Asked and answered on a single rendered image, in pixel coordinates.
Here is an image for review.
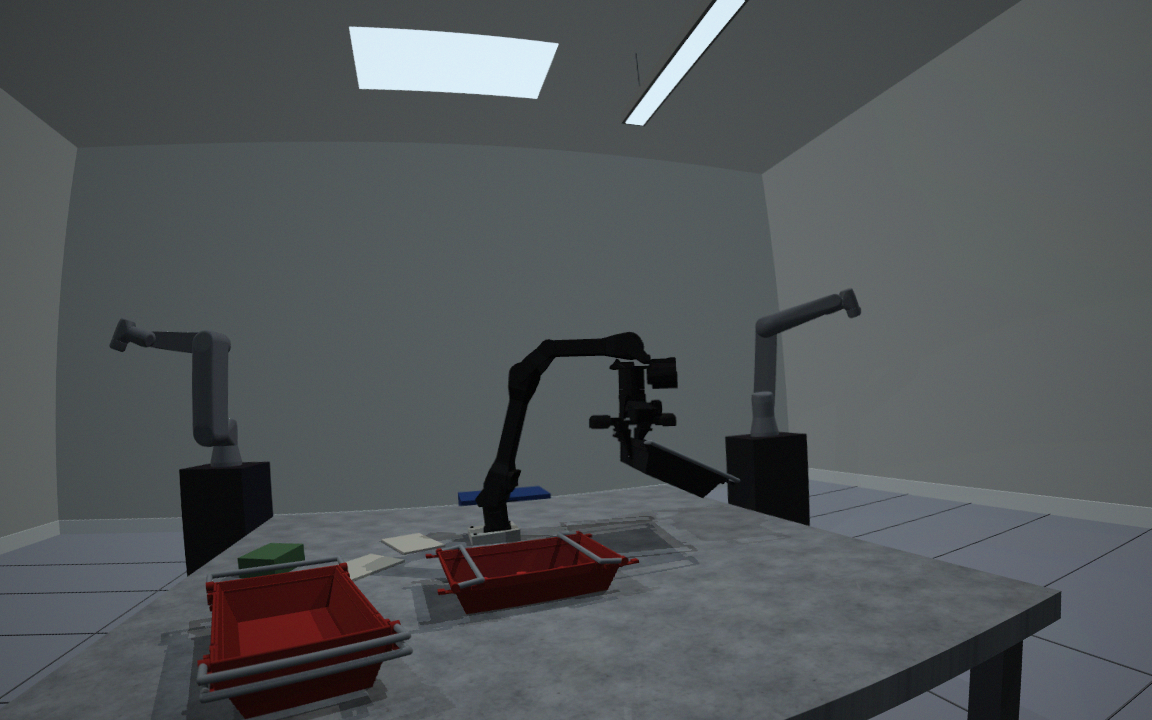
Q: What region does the green rectangular block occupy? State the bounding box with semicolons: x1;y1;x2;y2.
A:
238;543;305;579

